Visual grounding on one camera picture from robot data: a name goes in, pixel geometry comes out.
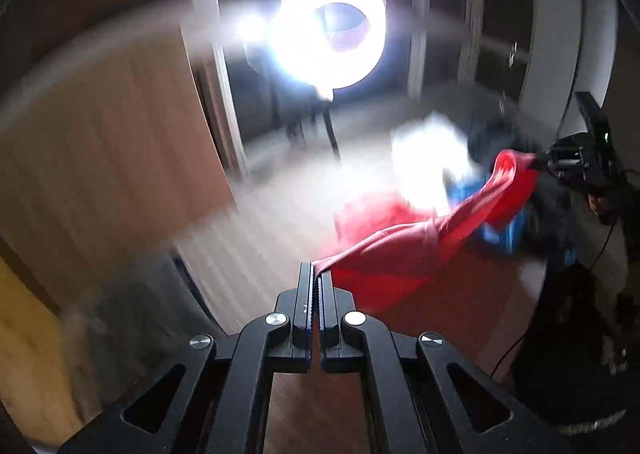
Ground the pink shirt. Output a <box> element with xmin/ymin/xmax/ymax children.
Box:
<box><xmin>313</xmin><ymin>148</ymin><xmax>540</xmax><ymax>312</ymax></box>

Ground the person right hand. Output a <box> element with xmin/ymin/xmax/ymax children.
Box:
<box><xmin>587</xmin><ymin>194</ymin><xmax>620</xmax><ymax>226</ymax></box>

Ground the black garment pile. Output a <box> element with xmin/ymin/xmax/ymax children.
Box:
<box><xmin>468</xmin><ymin>118</ymin><xmax>575</xmax><ymax>257</ymax></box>

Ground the plaid woven mat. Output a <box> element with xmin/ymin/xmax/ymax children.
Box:
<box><xmin>176</xmin><ymin>172</ymin><xmax>335</xmax><ymax>334</ymax></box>

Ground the blue garment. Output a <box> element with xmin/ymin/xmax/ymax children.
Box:
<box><xmin>447</xmin><ymin>178</ymin><xmax>532</xmax><ymax>255</ymax></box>

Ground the white garment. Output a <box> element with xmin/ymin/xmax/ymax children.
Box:
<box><xmin>390</xmin><ymin>112</ymin><xmax>480</xmax><ymax>216</ymax></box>

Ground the dark grey folded garment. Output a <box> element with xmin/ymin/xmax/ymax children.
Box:
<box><xmin>61</xmin><ymin>249</ymin><xmax>226</xmax><ymax>424</ymax></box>

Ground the black tripod stand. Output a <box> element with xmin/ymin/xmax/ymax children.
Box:
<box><xmin>281</xmin><ymin>84</ymin><xmax>341</xmax><ymax>159</ymax></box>

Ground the large plywood board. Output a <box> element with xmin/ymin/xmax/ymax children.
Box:
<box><xmin>1</xmin><ymin>30</ymin><xmax>232</xmax><ymax>305</ymax></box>

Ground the pine plank panel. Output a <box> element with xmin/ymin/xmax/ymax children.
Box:
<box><xmin>0</xmin><ymin>263</ymin><xmax>81</xmax><ymax>446</ymax></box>

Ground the ring light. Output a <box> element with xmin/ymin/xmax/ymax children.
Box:
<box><xmin>271</xmin><ymin>0</ymin><xmax>387</xmax><ymax>90</ymax></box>

